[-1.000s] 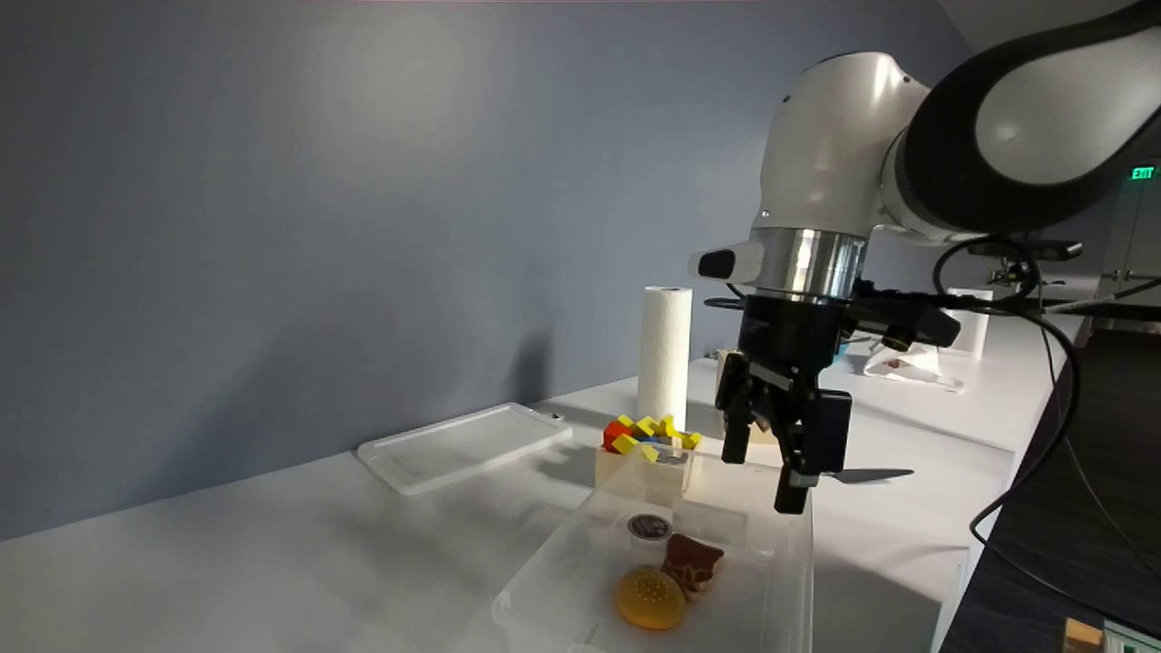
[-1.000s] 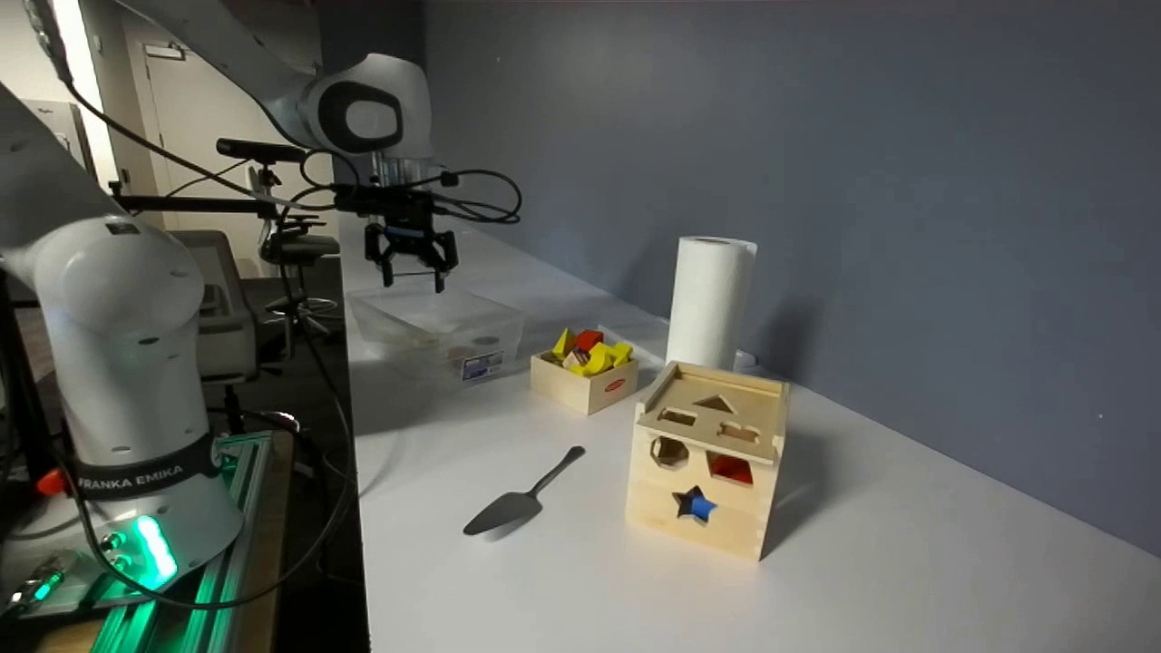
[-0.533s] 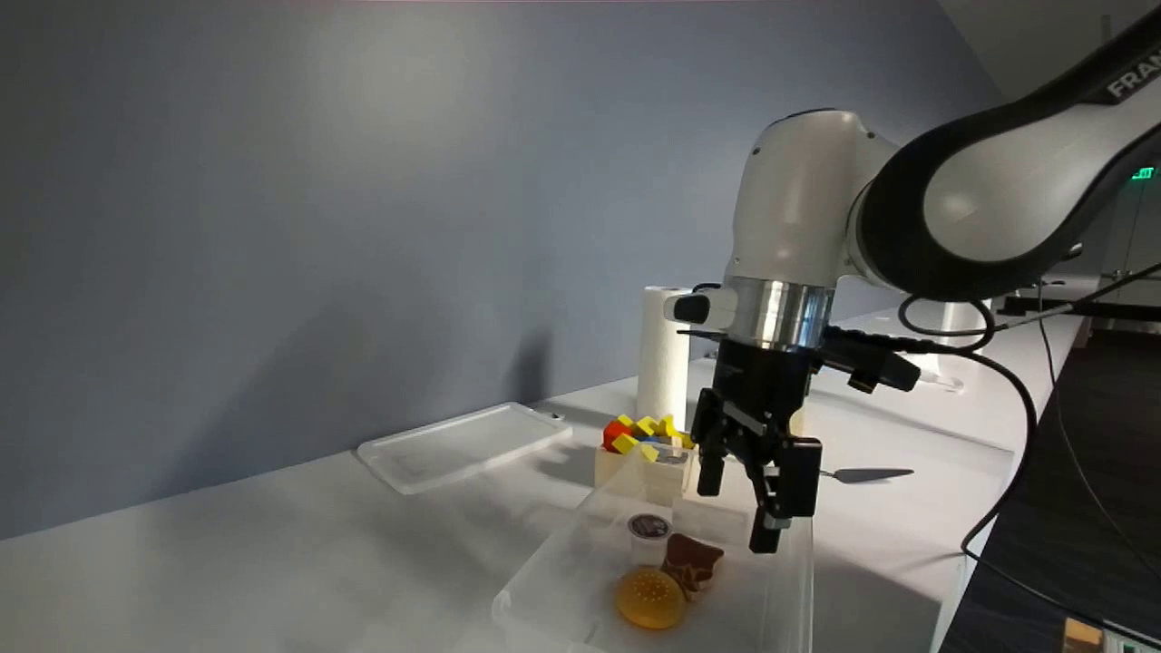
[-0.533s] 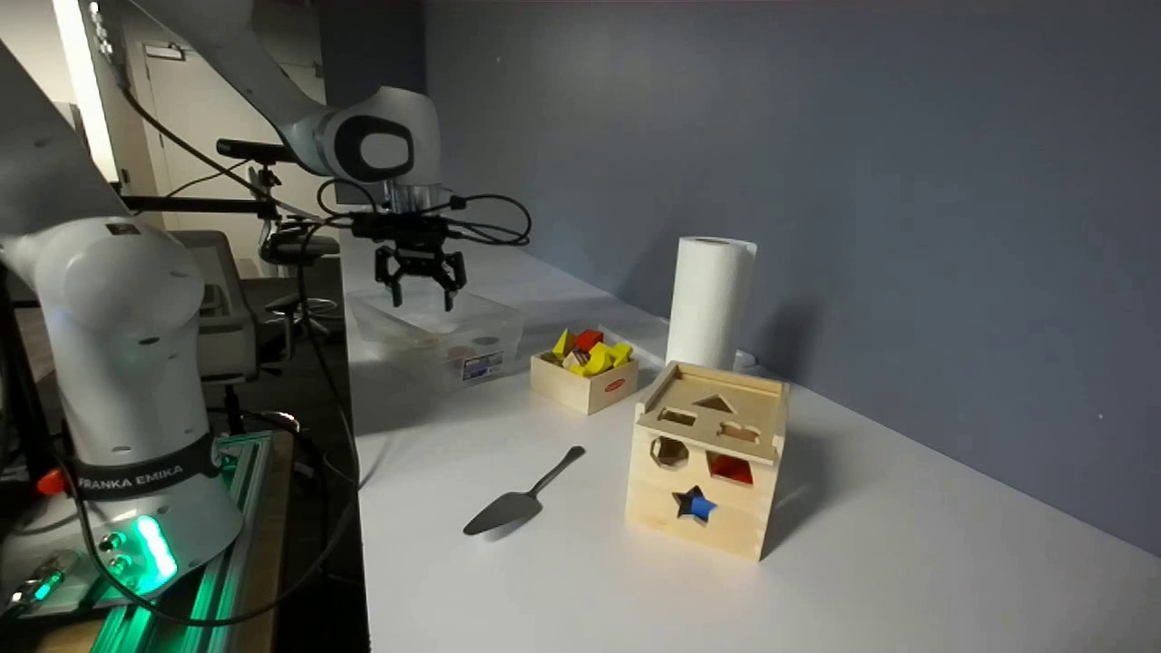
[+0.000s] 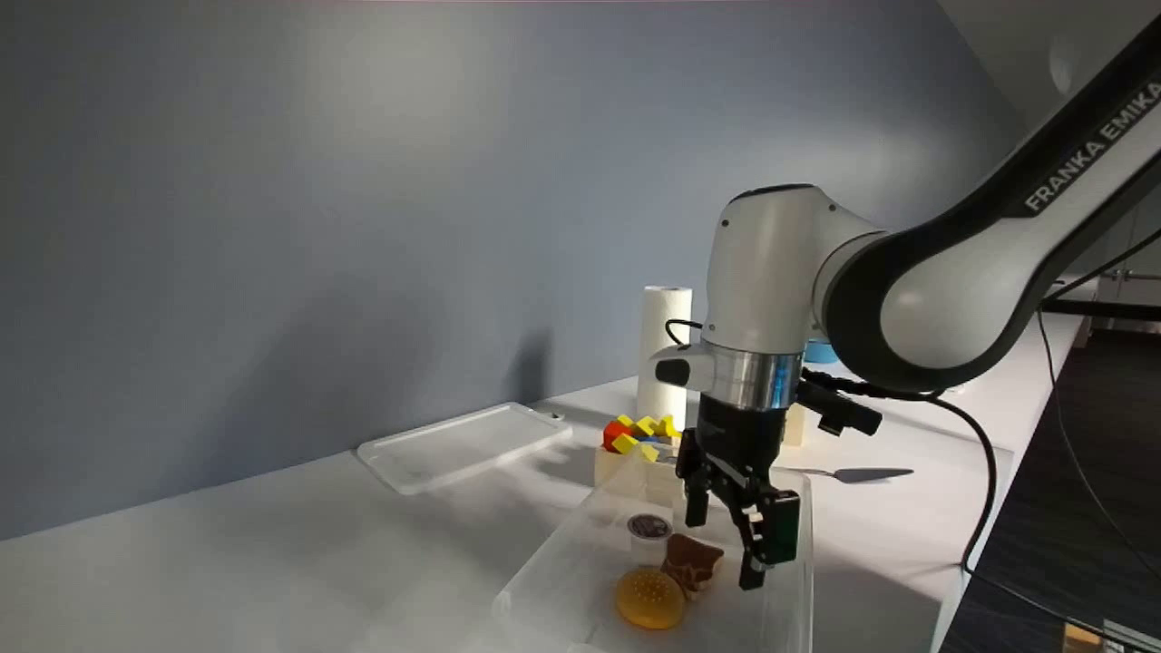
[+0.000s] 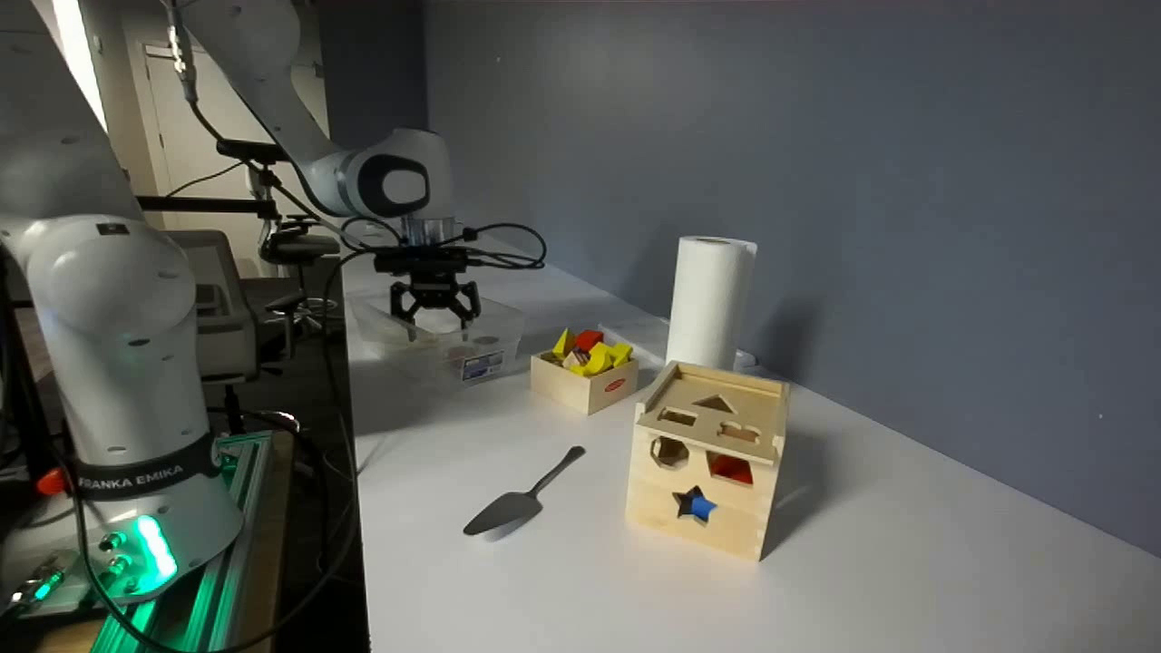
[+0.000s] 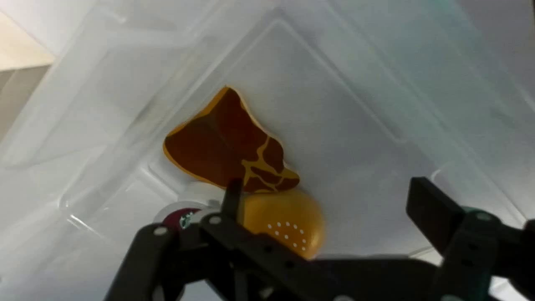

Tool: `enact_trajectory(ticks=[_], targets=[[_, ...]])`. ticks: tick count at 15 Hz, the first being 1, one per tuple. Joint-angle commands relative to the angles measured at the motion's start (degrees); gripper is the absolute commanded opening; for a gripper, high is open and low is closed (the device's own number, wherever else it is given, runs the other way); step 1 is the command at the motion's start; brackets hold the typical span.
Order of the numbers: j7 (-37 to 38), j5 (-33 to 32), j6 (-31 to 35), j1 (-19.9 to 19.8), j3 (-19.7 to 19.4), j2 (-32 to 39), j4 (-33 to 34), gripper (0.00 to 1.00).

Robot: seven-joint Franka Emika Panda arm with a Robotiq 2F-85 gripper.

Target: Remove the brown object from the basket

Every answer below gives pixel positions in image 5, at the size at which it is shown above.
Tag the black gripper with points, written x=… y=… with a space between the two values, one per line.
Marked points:
x=738 y=439

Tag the brown toy food piece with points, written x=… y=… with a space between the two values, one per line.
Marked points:
x=692 y=560

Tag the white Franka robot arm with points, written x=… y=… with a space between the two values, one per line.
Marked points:
x=967 y=239

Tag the small brown object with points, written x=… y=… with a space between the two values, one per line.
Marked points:
x=651 y=527

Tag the large yellow wooden block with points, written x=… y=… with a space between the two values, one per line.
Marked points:
x=658 y=425

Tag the orange round toy food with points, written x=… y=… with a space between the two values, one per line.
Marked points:
x=651 y=598

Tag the small yellow wooden block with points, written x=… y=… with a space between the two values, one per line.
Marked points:
x=626 y=442

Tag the grey metal scoop spoon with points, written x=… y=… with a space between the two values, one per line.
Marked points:
x=864 y=474

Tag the red wooden block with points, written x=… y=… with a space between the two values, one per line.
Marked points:
x=620 y=430

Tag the white paper towel roll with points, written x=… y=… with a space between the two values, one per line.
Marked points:
x=662 y=349

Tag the clear plastic bin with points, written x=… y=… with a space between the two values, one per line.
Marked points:
x=459 y=442
x=557 y=592

